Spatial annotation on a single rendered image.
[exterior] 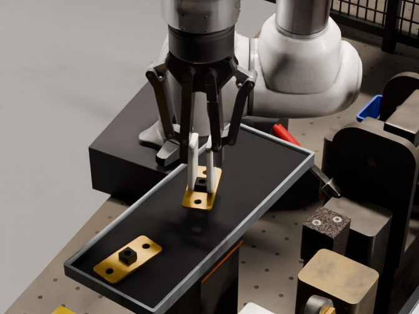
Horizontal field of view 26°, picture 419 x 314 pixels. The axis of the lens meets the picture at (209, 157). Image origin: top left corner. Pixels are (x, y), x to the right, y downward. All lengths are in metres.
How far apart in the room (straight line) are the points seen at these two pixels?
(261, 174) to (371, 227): 0.18
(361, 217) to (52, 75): 2.52
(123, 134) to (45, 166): 1.31
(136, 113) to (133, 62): 1.78
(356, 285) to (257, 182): 0.19
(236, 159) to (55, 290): 0.60
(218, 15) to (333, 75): 0.78
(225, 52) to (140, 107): 0.98
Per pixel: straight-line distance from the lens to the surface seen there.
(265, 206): 1.19
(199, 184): 1.15
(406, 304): 1.30
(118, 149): 1.87
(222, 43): 1.00
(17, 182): 3.14
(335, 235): 1.24
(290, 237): 1.83
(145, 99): 2.00
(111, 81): 3.62
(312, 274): 1.21
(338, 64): 1.73
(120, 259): 1.11
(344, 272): 1.22
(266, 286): 1.73
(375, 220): 1.30
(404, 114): 1.33
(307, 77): 1.71
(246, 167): 1.25
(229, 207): 1.18
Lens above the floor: 1.92
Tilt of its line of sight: 37 degrees down
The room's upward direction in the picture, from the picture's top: straight up
